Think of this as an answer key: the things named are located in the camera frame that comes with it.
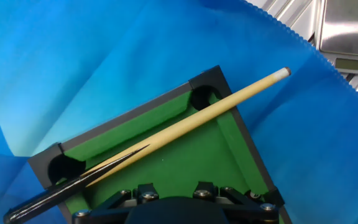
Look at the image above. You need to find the mini green pool table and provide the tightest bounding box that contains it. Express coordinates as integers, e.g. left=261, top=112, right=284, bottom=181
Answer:
left=27, top=65, right=293, bottom=224

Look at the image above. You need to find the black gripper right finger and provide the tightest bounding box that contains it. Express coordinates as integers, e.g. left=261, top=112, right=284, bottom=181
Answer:
left=193, top=182, right=280, bottom=224

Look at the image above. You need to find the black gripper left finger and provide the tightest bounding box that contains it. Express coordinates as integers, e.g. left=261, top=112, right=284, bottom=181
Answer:
left=72, top=182, right=160, bottom=224

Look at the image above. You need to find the blue mountain print cloth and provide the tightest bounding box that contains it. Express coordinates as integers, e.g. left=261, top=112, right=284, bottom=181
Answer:
left=0, top=0, right=358, bottom=224

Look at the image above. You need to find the wooden pool cue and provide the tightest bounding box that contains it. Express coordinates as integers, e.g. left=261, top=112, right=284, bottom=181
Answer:
left=3, top=67, right=292, bottom=224

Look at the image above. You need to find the white scale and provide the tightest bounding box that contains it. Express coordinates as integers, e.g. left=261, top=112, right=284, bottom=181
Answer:
left=315, top=0, right=358, bottom=76

